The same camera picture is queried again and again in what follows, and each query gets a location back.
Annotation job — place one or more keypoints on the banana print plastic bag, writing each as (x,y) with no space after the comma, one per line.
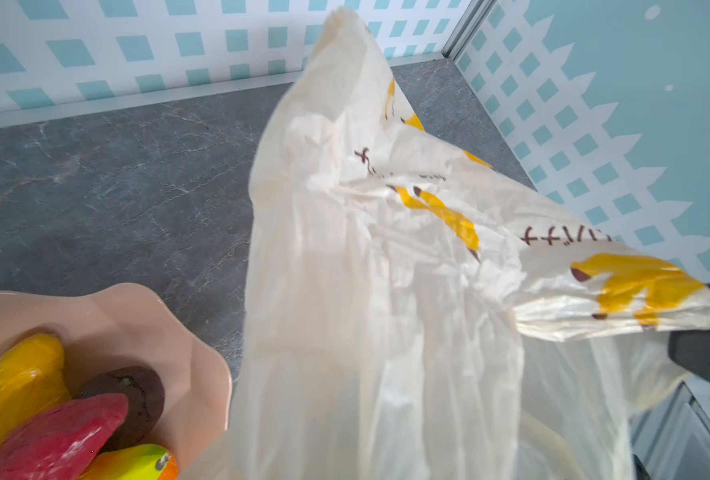
(413,314)

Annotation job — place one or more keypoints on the small yellow banana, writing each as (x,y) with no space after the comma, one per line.
(138,462)

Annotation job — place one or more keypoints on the orange tangerine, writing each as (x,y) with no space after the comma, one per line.
(167,468)

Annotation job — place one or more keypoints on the long yellow banana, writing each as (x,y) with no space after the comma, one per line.
(31,380)

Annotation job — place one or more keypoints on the dark brown avocado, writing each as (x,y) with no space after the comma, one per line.
(146,398)

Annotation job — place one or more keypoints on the pink wavy fruit plate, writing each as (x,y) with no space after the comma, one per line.
(127,325)

